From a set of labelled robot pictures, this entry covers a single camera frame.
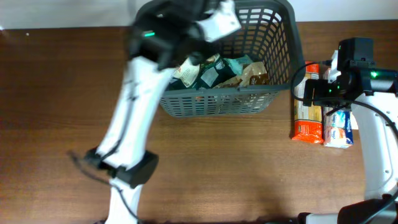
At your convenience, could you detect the teal snack wrapper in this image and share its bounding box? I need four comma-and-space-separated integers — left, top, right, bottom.
224, 55, 253, 75

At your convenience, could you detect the grey plastic basket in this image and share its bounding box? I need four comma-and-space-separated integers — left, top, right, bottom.
133, 0, 307, 118

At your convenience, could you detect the orange spaghetti packet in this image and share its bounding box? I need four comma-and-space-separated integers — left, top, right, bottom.
292, 64, 323, 144

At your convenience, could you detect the Kleenex tissue multipack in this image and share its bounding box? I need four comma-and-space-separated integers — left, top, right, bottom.
322, 107, 354, 149

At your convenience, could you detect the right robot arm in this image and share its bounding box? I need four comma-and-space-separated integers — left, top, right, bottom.
294, 37, 397, 224

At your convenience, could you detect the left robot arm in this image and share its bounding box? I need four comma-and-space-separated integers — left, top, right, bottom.
85, 1, 241, 223

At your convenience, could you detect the brown snack bag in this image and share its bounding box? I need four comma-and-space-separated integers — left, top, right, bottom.
215, 62, 270, 88

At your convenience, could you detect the green food pouch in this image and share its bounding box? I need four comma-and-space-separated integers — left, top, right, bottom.
168, 54, 236, 90

